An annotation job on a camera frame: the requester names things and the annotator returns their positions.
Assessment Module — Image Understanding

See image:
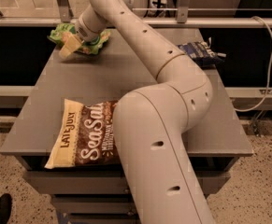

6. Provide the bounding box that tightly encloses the blue chip bag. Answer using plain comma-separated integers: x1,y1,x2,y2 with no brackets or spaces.
178,41,224,67

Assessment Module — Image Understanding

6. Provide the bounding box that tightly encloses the grey drawer cabinet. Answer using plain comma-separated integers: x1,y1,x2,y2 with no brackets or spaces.
0,32,252,224

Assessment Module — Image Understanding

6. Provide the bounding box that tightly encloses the green rice chip bag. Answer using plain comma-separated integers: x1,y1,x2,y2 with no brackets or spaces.
48,23,111,55

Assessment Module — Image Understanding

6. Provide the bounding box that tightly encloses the Late July tortilla chip bag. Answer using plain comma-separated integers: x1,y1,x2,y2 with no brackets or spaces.
45,99,120,169

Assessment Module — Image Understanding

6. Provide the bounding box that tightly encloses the black shoe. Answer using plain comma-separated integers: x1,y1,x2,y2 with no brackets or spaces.
0,193,12,224

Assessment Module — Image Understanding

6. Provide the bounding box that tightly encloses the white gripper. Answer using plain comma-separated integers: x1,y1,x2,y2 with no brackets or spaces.
59,13,102,59

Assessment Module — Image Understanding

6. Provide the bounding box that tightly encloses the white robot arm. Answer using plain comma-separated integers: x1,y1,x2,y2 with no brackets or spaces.
60,0,215,224

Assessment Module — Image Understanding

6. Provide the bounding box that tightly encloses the white cable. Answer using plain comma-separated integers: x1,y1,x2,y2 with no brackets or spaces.
234,15,272,113

